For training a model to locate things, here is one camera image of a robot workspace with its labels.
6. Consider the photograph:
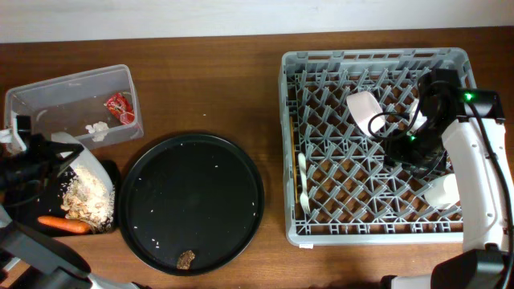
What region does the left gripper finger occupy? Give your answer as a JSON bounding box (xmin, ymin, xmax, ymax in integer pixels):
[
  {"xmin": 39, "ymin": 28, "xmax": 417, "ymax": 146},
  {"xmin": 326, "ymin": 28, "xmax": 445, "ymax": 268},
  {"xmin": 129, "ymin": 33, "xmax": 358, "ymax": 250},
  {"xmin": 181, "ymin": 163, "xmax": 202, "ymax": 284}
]
[
  {"xmin": 43, "ymin": 154, "xmax": 78, "ymax": 179},
  {"xmin": 38, "ymin": 140, "xmax": 84, "ymax": 159}
]

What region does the grey plate with rice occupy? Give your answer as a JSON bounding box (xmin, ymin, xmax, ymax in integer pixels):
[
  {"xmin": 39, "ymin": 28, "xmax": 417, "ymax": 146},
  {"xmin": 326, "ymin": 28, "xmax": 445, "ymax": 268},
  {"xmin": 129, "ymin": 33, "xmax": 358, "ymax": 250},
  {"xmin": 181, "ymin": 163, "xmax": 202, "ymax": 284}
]
[{"xmin": 51, "ymin": 132, "xmax": 114, "ymax": 197}]

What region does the white tissue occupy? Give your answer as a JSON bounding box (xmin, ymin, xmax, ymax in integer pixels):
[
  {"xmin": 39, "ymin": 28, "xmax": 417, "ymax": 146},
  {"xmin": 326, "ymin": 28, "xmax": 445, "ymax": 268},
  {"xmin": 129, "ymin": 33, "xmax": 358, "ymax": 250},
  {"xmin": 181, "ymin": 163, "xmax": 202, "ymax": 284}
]
[{"xmin": 85, "ymin": 121, "xmax": 109, "ymax": 142}]

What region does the cream white cup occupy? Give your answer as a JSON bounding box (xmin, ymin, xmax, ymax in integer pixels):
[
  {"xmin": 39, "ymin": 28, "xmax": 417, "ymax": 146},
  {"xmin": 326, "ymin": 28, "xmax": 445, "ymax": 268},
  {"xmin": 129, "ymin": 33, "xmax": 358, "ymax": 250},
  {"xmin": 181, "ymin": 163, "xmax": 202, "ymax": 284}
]
[{"xmin": 423, "ymin": 173, "xmax": 460, "ymax": 210}]

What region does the orange carrot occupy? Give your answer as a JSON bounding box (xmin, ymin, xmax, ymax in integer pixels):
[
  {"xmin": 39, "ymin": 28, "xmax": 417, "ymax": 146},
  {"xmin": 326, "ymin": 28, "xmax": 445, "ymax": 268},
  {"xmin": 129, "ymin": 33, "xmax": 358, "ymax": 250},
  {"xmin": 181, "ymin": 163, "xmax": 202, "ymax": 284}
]
[{"xmin": 38, "ymin": 216, "xmax": 92, "ymax": 234}]

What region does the pink bowl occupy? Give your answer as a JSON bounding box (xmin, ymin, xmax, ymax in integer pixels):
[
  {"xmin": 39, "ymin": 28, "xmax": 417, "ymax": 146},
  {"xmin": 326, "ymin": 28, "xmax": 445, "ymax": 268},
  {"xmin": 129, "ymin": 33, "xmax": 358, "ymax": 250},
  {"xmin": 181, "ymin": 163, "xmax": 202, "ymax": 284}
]
[{"xmin": 346, "ymin": 91, "xmax": 386, "ymax": 136}]

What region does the red snack wrapper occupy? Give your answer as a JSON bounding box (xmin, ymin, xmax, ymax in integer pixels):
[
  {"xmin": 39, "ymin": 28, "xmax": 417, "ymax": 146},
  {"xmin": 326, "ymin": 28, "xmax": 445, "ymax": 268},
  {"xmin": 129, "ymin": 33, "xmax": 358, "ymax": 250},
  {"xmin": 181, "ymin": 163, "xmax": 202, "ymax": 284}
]
[{"xmin": 104, "ymin": 92, "xmax": 135, "ymax": 125}]

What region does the white plastic fork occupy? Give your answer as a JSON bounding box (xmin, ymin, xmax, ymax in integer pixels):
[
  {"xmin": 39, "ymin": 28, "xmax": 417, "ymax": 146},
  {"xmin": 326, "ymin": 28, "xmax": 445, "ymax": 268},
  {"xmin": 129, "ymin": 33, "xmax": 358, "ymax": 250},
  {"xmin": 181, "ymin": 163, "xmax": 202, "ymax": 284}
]
[{"xmin": 298, "ymin": 153, "xmax": 311, "ymax": 214}]

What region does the wooden chopstick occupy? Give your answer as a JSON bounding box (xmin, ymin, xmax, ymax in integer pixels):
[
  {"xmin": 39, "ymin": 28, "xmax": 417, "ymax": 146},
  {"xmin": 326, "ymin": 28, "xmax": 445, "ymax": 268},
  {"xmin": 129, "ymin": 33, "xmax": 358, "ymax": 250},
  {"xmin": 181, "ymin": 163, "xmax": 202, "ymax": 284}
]
[{"xmin": 289, "ymin": 116, "xmax": 299, "ymax": 204}]

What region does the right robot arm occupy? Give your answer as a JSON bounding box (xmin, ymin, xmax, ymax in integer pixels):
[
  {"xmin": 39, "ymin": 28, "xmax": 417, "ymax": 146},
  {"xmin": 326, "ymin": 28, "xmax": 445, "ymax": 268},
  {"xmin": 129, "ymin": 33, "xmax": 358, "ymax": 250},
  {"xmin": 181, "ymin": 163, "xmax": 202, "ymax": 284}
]
[{"xmin": 380, "ymin": 69, "xmax": 513, "ymax": 288}]

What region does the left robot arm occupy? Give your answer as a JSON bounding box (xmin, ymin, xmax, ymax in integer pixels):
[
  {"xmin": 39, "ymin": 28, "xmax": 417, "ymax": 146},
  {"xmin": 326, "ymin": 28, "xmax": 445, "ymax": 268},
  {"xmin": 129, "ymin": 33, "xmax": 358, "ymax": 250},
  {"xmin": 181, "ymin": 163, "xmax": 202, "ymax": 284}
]
[{"xmin": 1, "ymin": 134, "xmax": 141, "ymax": 289}]

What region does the grey dishwasher rack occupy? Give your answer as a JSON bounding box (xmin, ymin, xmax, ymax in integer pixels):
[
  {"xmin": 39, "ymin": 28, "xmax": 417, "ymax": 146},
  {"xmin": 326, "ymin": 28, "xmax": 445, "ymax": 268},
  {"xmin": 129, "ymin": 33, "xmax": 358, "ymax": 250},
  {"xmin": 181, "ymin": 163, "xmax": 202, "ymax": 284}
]
[{"xmin": 279, "ymin": 47, "xmax": 475, "ymax": 247}]

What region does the pile of rice and shells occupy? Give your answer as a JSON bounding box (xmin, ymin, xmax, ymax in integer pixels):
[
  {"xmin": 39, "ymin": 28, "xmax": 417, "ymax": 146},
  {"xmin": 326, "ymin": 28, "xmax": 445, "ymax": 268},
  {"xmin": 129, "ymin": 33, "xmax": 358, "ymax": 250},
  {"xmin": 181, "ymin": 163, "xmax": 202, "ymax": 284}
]
[{"xmin": 61, "ymin": 165, "xmax": 115, "ymax": 233}]

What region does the black rectangular tray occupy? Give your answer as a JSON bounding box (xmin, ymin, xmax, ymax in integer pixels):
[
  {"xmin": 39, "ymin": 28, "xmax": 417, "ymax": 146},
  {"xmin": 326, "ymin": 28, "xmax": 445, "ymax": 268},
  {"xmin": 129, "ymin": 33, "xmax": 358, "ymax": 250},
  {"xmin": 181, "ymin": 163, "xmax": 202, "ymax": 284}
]
[{"xmin": 2, "ymin": 159, "xmax": 121, "ymax": 238}]

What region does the clear plastic bin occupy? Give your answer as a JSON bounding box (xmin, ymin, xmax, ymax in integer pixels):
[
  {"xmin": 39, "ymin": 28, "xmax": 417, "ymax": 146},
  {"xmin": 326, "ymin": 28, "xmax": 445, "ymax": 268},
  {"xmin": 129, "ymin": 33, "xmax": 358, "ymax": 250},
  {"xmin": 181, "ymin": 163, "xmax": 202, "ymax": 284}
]
[{"xmin": 1, "ymin": 64, "xmax": 144, "ymax": 150}]

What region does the round black tray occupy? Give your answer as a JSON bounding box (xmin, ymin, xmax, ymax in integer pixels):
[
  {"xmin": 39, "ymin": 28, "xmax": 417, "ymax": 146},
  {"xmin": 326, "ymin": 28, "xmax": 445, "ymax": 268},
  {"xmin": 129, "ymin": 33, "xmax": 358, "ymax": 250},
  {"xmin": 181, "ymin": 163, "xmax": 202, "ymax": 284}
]
[{"xmin": 116, "ymin": 133, "xmax": 264, "ymax": 276}]

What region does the brown food scrap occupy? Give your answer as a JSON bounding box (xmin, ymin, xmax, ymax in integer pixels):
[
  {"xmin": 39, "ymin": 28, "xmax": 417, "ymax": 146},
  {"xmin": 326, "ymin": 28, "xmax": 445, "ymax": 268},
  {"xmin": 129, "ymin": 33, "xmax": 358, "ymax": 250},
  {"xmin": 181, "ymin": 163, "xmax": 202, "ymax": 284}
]
[{"xmin": 177, "ymin": 250, "xmax": 196, "ymax": 271}]

